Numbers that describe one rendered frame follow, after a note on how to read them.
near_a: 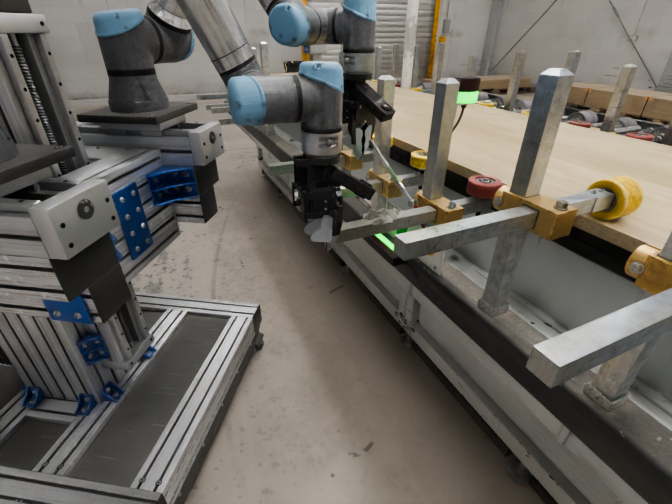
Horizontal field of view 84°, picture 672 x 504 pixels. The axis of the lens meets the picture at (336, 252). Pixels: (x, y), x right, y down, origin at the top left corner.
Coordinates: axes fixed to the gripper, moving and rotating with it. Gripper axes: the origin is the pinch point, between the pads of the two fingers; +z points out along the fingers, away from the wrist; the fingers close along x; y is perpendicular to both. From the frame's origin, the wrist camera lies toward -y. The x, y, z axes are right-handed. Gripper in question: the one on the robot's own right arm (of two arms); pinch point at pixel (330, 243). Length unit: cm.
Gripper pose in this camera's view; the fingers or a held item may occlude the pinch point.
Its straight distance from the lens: 80.8
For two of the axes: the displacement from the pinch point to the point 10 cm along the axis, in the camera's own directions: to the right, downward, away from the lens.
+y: -9.1, 2.0, -3.6
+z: -0.2, 8.6, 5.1
